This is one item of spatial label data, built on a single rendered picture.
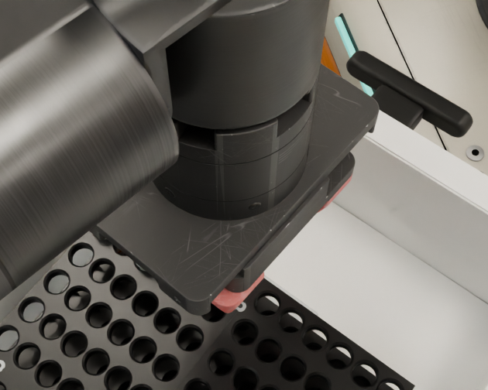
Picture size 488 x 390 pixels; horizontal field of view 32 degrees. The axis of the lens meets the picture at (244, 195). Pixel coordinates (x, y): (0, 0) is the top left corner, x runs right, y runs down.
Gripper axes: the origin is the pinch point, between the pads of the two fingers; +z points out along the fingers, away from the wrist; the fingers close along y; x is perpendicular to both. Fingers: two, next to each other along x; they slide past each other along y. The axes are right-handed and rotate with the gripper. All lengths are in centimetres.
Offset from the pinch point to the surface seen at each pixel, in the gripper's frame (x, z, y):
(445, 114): 2.9, 1.9, -13.9
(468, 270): 8.3, 7.4, -10.1
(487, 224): 8.0, 1.4, -9.7
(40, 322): -6.0, 4.6, 7.1
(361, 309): 4.9, 10.0, -5.6
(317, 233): 0.1, 9.9, -7.7
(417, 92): 0.9, 1.9, -14.1
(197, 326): 0.1, 4.3, 2.5
